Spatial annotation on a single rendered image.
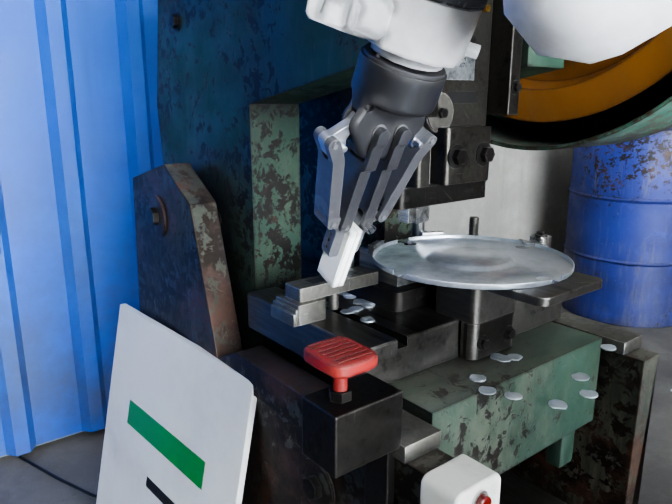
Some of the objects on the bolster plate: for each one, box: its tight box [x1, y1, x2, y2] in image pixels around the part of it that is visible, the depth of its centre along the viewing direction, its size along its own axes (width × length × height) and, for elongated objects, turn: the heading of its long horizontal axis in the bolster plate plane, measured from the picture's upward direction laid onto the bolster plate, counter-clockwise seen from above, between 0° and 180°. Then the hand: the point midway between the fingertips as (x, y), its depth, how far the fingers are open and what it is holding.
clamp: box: [271, 266, 378, 327], centre depth 91 cm, size 6×17×10 cm, turn 128°
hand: (338, 251), depth 61 cm, fingers closed
